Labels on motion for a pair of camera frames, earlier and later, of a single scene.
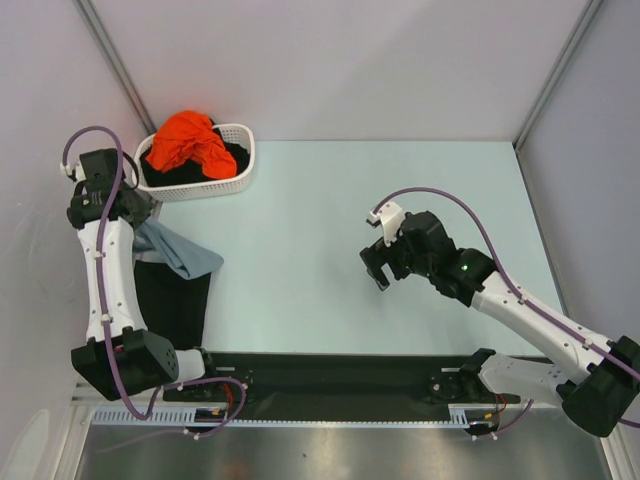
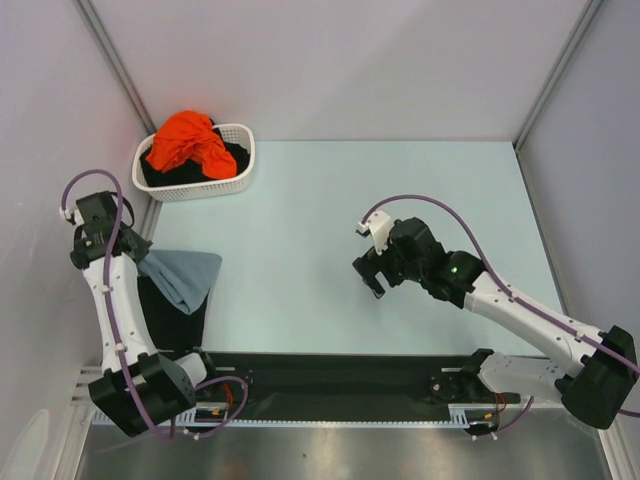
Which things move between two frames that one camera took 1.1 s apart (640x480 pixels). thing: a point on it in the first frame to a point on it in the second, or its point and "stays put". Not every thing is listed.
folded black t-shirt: [173, 307] stays put
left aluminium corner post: [114, 60] stays put
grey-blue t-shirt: [189, 260] to [185, 276]
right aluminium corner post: [557, 76] stays put
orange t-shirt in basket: [191, 136] stays put
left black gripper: [142, 206] to [141, 243]
